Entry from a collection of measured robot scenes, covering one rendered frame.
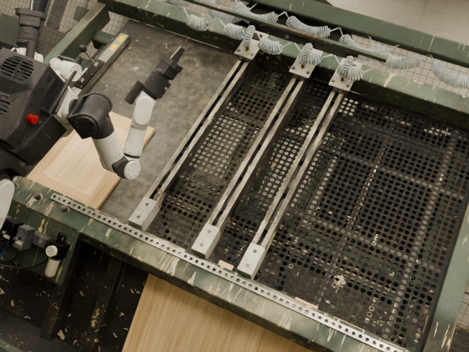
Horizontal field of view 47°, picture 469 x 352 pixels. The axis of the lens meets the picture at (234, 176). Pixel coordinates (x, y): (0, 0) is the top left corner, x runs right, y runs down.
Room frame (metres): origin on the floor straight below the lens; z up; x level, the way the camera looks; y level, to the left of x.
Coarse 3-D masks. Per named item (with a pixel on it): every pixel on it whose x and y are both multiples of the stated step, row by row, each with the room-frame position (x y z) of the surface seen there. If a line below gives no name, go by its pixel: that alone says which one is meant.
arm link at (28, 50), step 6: (18, 36) 2.22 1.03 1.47; (18, 42) 2.22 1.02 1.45; (24, 42) 2.21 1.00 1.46; (30, 42) 2.20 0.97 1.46; (36, 42) 2.25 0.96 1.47; (18, 48) 2.23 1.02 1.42; (24, 48) 2.22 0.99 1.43; (30, 48) 2.20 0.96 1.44; (36, 48) 2.27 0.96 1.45; (24, 54) 2.21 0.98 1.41; (30, 54) 2.19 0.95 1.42; (36, 54) 2.25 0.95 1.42; (42, 60) 2.26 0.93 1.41
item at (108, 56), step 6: (126, 36) 2.85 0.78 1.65; (114, 42) 2.82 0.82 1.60; (120, 42) 2.82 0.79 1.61; (126, 42) 2.86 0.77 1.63; (108, 48) 2.79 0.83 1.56; (120, 48) 2.82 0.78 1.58; (102, 54) 2.76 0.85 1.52; (108, 54) 2.76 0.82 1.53; (114, 54) 2.79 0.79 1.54; (102, 60) 2.74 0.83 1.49; (108, 60) 2.75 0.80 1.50; (102, 66) 2.71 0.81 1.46; (102, 72) 2.73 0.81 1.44; (96, 78) 2.70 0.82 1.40; (90, 84) 2.66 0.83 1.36; (78, 90) 2.61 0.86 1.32; (84, 90) 2.64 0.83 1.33; (78, 96) 2.60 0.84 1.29
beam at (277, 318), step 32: (32, 192) 2.22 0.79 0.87; (64, 224) 2.13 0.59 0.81; (96, 224) 2.13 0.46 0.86; (128, 224) 2.13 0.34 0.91; (128, 256) 2.05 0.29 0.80; (160, 256) 2.03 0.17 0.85; (192, 288) 1.99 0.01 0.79; (224, 288) 1.95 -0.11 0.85; (256, 320) 1.93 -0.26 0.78; (288, 320) 1.88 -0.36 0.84
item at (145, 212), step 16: (240, 48) 2.69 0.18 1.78; (256, 48) 2.69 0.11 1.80; (240, 64) 2.68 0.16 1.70; (224, 80) 2.60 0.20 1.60; (240, 80) 2.64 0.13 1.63; (224, 96) 2.54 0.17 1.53; (208, 112) 2.49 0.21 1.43; (192, 128) 2.42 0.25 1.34; (208, 128) 2.45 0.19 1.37; (192, 144) 2.36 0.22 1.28; (176, 160) 2.32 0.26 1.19; (160, 176) 2.25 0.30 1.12; (176, 176) 2.28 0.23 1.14; (160, 192) 2.20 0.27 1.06; (144, 208) 2.15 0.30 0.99; (160, 208) 2.22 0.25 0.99; (144, 224) 2.13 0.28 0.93
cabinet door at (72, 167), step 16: (112, 112) 2.54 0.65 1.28; (128, 128) 2.48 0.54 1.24; (64, 144) 2.43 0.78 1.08; (80, 144) 2.43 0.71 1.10; (144, 144) 2.44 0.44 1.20; (48, 160) 2.37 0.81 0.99; (64, 160) 2.37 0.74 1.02; (80, 160) 2.37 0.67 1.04; (96, 160) 2.37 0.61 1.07; (32, 176) 2.31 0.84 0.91; (48, 176) 2.31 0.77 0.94; (64, 176) 2.32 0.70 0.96; (80, 176) 2.32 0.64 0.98; (96, 176) 2.32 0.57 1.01; (112, 176) 2.31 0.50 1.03; (64, 192) 2.26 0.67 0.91; (80, 192) 2.26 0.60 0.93; (96, 192) 2.26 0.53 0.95; (96, 208) 2.21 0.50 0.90
